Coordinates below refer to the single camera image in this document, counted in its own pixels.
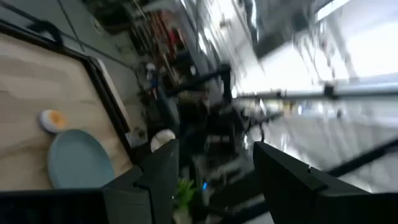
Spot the large orange glazed donut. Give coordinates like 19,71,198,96
39,109,68,134

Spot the blue-green round plate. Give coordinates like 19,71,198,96
47,129,116,190

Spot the white round object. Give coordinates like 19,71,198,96
150,128,177,153

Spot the aluminium frame bar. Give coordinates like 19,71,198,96
234,81,398,101

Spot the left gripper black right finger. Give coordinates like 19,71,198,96
253,141,398,224

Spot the black metal table frame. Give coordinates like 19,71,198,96
0,19,139,162

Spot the black diagonal strut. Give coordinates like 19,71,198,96
326,138,398,178

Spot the small green potted plant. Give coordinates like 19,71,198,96
172,177,197,215

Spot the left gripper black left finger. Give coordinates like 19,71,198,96
101,139,180,224

